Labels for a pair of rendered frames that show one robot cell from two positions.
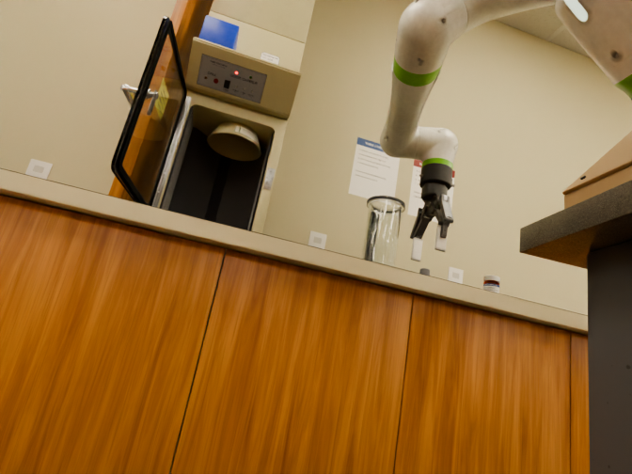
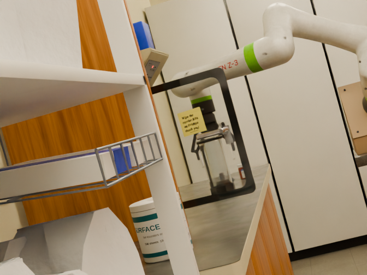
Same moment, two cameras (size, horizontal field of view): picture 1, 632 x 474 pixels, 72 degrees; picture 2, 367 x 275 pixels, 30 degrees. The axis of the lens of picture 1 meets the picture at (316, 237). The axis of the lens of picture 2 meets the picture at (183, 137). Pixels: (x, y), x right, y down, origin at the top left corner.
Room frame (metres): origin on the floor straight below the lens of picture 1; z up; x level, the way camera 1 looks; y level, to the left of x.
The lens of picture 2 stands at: (0.19, 2.43, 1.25)
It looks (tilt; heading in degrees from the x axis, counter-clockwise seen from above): 1 degrees down; 292
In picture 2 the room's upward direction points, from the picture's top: 16 degrees counter-clockwise
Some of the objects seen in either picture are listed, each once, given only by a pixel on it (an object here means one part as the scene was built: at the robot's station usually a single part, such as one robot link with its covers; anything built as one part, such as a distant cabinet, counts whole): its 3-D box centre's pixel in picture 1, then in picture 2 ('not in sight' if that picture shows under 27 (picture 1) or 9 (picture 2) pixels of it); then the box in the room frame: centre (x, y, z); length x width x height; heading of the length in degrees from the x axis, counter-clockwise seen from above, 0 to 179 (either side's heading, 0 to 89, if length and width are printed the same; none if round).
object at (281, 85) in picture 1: (243, 80); (148, 69); (1.11, 0.30, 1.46); 0.32 x 0.12 x 0.10; 102
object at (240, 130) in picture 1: (236, 140); not in sight; (1.27, 0.31, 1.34); 0.18 x 0.18 x 0.05
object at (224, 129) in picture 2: (136, 99); (212, 133); (0.89, 0.47, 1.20); 0.10 x 0.05 x 0.03; 5
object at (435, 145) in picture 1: (436, 150); not in sight; (1.18, -0.32, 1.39); 0.13 x 0.11 x 0.14; 85
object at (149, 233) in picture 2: not in sight; (161, 226); (0.95, 0.87, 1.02); 0.13 x 0.13 x 0.15
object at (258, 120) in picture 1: (228, 147); not in sight; (1.29, 0.34, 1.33); 0.32 x 0.25 x 0.77; 102
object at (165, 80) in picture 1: (155, 122); (193, 141); (0.96, 0.44, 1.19); 0.30 x 0.01 x 0.40; 5
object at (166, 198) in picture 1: (218, 182); not in sight; (1.29, 0.34, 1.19); 0.26 x 0.24 x 0.35; 102
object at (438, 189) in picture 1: (433, 201); not in sight; (1.17, -0.32, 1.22); 0.08 x 0.07 x 0.09; 13
